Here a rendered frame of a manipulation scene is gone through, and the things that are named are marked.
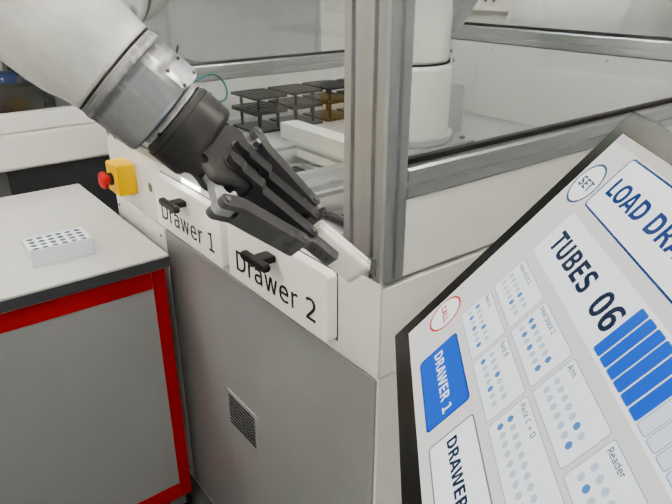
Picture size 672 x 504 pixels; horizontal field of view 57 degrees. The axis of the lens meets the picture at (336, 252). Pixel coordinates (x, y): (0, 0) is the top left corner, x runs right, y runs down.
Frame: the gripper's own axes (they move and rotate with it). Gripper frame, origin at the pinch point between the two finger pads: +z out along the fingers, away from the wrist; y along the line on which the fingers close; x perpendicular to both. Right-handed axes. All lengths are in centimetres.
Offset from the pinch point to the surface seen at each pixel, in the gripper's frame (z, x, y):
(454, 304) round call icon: 9.3, -7.4, -4.7
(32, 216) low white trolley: -24, 96, 63
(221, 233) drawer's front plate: 2, 38, 35
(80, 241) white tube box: -14, 73, 45
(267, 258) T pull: 5.4, 25.4, 22.4
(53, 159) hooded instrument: -30, 106, 93
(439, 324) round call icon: 9.3, -5.6, -6.2
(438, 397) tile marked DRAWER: 8.0, -6.8, -15.8
